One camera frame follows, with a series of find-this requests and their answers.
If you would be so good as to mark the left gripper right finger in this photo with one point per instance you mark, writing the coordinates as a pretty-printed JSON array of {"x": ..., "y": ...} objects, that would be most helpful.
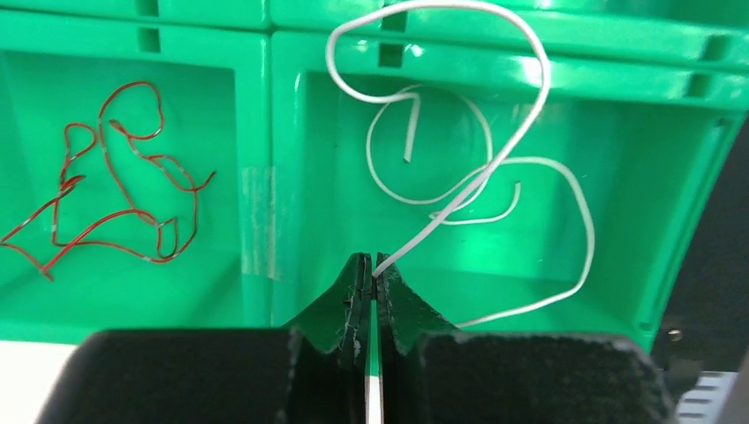
[{"x": 572, "y": 364}]

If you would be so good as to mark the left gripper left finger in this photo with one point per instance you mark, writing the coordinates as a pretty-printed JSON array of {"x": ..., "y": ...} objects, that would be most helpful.
[{"x": 311, "y": 370}]

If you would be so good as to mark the green six-compartment tray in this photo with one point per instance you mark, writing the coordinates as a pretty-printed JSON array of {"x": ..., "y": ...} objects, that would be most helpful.
[{"x": 217, "y": 168}]

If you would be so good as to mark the left white cable duct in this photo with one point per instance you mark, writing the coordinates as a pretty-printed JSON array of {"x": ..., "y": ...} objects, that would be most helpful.
[{"x": 704, "y": 403}]

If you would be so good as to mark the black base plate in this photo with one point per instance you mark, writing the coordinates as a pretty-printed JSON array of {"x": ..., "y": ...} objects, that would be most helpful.
[{"x": 705, "y": 324}]

